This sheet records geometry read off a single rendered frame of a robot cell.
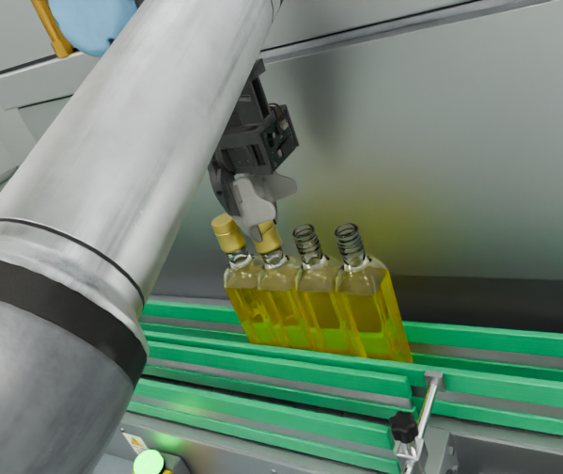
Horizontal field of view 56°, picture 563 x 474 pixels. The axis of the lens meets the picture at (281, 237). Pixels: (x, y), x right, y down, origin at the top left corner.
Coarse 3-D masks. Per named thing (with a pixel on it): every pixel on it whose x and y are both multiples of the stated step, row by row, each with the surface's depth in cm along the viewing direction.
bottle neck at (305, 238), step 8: (296, 232) 66; (304, 232) 67; (312, 232) 65; (296, 240) 66; (304, 240) 65; (312, 240) 65; (304, 248) 66; (312, 248) 66; (320, 248) 67; (304, 256) 66; (312, 256) 66; (320, 256) 67; (304, 264) 68; (312, 264) 67; (320, 264) 67
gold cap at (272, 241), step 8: (264, 224) 67; (272, 224) 68; (264, 232) 67; (272, 232) 68; (264, 240) 68; (272, 240) 68; (280, 240) 69; (256, 248) 69; (264, 248) 68; (272, 248) 68
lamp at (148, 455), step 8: (144, 456) 82; (152, 456) 82; (160, 456) 83; (136, 464) 81; (144, 464) 81; (152, 464) 81; (160, 464) 82; (136, 472) 81; (144, 472) 80; (152, 472) 81; (160, 472) 81
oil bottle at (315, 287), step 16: (304, 272) 67; (320, 272) 66; (336, 272) 68; (304, 288) 68; (320, 288) 67; (304, 304) 70; (320, 304) 68; (336, 304) 67; (320, 320) 70; (336, 320) 69; (320, 336) 72; (336, 336) 70; (336, 352) 72; (352, 352) 71
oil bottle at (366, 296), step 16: (368, 256) 66; (352, 272) 64; (368, 272) 63; (384, 272) 65; (336, 288) 65; (352, 288) 64; (368, 288) 63; (384, 288) 65; (352, 304) 65; (368, 304) 64; (384, 304) 65; (352, 320) 67; (368, 320) 66; (384, 320) 65; (400, 320) 70; (352, 336) 69; (368, 336) 67; (384, 336) 66; (400, 336) 70; (368, 352) 69; (384, 352) 68; (400, 352) 70
